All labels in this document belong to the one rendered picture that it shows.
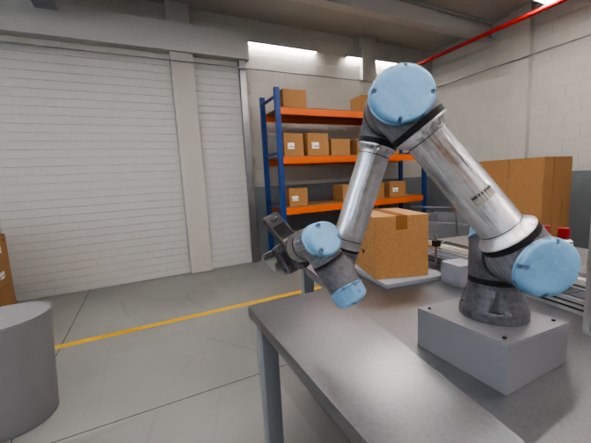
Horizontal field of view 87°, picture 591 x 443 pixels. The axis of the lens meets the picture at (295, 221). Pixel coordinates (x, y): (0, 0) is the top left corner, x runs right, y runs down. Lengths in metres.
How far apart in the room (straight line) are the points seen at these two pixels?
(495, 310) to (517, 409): 0.20
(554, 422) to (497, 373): 0.11
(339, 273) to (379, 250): 0.71
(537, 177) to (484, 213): 3.89
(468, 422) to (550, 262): 0.33
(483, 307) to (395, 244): 0.59
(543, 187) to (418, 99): 3.99
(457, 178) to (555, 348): 0.48
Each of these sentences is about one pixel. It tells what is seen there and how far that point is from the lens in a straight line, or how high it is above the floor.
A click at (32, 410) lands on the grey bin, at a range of 2.46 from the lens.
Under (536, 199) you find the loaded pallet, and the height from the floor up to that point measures 0.91.
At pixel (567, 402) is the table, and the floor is 0.83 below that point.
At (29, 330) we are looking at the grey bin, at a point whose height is 0.56.
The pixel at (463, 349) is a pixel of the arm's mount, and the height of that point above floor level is 0.88.
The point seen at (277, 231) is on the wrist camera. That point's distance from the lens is 0.81.
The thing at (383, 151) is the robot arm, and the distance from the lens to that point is 0.78.
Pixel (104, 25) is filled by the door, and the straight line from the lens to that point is 5.03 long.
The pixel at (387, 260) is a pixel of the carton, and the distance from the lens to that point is 1.38.
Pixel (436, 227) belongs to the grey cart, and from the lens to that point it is 3.38.
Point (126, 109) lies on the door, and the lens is 4.83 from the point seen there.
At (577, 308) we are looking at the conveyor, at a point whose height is 0.85.
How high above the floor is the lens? 1.29
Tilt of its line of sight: 8 degrees down
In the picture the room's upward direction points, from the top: 3 degrees counter-clockwise
